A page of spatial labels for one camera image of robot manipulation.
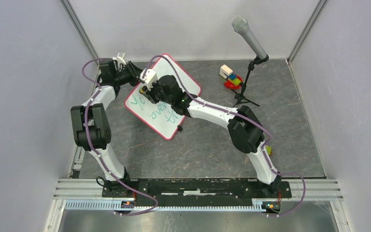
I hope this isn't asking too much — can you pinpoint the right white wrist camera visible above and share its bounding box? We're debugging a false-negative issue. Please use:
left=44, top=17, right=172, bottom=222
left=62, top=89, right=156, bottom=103
left=140, top=69, right=158, bottom=87

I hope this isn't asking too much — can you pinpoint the black microphone tripod stand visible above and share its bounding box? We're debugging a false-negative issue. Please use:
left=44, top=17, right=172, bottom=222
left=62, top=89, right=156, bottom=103
left=232, top=55, right=269, bottom=107

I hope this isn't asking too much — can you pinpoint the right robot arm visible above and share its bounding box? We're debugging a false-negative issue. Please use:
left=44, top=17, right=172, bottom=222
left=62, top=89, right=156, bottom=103
left=139, top=75, right=282, bottom=197

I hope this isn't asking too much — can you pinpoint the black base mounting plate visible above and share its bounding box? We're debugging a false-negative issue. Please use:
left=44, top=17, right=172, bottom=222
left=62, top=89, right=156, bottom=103
left=101, top=177, right=292, bottom=207

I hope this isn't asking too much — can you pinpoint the silver microphone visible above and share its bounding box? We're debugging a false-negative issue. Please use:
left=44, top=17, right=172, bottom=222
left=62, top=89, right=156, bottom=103
left=231, top=16, right=268, bottom=59

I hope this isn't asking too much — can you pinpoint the slotted cable duct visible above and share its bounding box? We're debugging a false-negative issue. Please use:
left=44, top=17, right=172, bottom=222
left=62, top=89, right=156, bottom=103
left=65, top=200, right=266, bottom=213

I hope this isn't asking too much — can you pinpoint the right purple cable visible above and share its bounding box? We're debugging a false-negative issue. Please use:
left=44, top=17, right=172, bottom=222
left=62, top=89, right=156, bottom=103
left=142, top=54, right=307, bottom=218

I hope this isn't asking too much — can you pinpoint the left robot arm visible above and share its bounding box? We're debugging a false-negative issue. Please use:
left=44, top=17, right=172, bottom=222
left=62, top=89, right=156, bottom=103
left=71, top=58, right=142, bottom=197

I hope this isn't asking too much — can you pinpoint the pink framed whiteboard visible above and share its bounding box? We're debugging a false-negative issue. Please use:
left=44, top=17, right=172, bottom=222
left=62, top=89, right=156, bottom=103
left=125, top=54, right=201, bottom=140

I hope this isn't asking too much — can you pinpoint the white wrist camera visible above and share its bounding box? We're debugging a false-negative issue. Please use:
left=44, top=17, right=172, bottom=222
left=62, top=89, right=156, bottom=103
left=112, top=52, right=127, bottom=70
left=140, top=69, right=158, bottom=87

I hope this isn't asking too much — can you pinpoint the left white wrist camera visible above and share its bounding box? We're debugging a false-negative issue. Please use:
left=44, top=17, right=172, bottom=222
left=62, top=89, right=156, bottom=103
left=112, top=52, right=127, bottom=70

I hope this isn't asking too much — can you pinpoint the colourful toy block stack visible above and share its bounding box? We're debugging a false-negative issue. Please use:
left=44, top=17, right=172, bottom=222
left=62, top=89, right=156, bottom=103
left=219, top=65, right=243, bottom=90

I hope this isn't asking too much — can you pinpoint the red yellow toy car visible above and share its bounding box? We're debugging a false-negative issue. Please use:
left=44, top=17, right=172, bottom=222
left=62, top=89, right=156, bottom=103
left=265, top=145, right=272, bottom=156

